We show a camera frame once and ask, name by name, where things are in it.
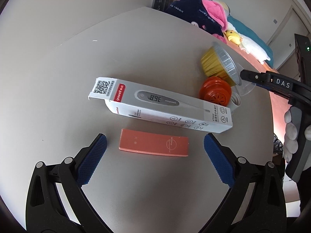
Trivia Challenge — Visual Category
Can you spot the white wardrobe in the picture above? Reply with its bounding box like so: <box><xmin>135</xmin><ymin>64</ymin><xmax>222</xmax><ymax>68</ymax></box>
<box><xmin>266</xmin><ymin>3</ymin><xmax>311</xmax><ymax>72</ymax></box>

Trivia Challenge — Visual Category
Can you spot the teal pillow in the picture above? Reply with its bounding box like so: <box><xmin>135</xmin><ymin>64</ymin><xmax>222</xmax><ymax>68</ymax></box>
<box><xmin>227</xmin><ymin>16</ymin><xmax>274</xmax><ymax>67</ymax></box>

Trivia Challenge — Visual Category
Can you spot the small white bottle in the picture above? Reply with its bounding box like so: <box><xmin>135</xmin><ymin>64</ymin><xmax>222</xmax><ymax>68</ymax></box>
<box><xmin>227</xmin><ymin>93</ymin><xmax>242</xmax><ymax>114</ymax></box>

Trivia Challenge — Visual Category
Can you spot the orange round lid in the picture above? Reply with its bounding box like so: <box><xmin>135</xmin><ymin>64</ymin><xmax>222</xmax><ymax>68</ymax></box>
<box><xmin>199</xmin><ymin>76</ymin><xmax>232</xmax><ymax>107</ymax></box>

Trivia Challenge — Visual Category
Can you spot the white plush toy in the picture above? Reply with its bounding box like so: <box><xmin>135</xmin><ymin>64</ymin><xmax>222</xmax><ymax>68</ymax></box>
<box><xmin>239</xmin><ymin>35</ymin><xmax>271</xmax><ymax>62</ymax></box>

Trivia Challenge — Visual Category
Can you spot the white thermometer box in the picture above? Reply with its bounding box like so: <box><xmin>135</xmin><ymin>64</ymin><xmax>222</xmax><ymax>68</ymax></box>
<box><xmin>88</xmin><ymin>77</ymin><xmax>233</xmax><ymax>134</ymax></box>

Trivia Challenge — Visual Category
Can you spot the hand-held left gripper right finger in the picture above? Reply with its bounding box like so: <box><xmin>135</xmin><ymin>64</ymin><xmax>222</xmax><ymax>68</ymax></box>
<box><xmin>204</xmin><ymin>133</ymin><xmax>287</xmax><ymax>233</ymax></box>

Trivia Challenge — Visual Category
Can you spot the pink card box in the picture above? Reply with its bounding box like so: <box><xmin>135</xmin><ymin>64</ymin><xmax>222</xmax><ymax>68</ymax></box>
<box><xmin>119</xmin><ymin>129</ymin><xmax>189</xmax><ymax>157</ymax></box>

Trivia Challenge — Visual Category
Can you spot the pink fleece blanket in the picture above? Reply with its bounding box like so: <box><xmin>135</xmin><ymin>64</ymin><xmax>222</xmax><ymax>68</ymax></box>
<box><xmin>199</xmin><ymin>0</ymin><xmax>229</xmax><ymax>43</ymax></box>

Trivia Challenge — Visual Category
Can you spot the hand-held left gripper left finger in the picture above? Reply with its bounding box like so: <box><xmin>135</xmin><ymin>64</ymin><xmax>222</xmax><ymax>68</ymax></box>
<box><xmin>25</xmin><ymin>133</ymin><xmax>107</xmax><ymax>233</ymax></box>

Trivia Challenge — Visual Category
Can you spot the black trash bag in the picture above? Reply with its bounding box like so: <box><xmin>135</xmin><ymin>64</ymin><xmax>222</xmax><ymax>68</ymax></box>
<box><xmin>273</xmin><ymin>132</ymin><xmax>288</xmax><ymax>185</ymax></box>

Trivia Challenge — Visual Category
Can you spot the yellow duck plush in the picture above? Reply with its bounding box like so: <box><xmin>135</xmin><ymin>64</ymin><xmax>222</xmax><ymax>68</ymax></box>
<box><xmin>225</xmin><ymin>29</ymin><xmax>242</xmax><ymax>44</ymax></box>

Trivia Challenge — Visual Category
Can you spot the navy printed blanket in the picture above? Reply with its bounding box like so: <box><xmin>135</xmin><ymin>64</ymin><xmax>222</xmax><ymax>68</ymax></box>
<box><xmin>165</xmin><ymin>0</ymin><xmax>225</xmax><ymax>36</ymax></box>

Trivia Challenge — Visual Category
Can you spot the person's right hand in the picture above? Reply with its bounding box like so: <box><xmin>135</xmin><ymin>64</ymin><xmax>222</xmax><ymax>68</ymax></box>
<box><xmin>284</xmin><ymin>108</ymin><xmax>299</xmax><ymax>163</ymax></box>

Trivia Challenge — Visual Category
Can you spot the clear plastic cup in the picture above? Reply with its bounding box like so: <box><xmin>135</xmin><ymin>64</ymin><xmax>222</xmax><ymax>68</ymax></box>
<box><xmin>233</xmin><ymin>63</ymin><xmax>257</xmax><ymax>96</ymax></box>

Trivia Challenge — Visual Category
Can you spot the black wall socket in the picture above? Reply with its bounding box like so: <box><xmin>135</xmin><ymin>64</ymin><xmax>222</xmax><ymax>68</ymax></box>
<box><xmin>153</xmin><ymin>0</ymin><xmax>174</xmax><ymax>10</ymax></box>

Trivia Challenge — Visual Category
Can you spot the yellow fluffy cloth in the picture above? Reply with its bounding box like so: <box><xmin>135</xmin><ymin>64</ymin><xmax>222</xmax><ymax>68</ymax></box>
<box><xmin>216</xmin><ymin>0</ymin><xmax>230</xmax><ymax>11</ymax></box>

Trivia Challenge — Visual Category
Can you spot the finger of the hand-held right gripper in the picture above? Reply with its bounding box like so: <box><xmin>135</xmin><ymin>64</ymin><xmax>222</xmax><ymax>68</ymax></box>
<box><xmin>254</xmin><ymin>83</ymin><xmax>291</xmax><ymax>100</ymax></box>
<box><xmin>239</xmin><ymin>69</ymin><xmax>273</xmax><ymax>83</ymax></box>

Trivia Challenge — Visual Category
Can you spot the foil baking cup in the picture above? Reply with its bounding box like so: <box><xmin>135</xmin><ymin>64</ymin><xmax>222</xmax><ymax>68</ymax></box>
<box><xmin>200</xmin><ymin>42</ymin><xmax>240</xmax><ymax>86</ymax></box>

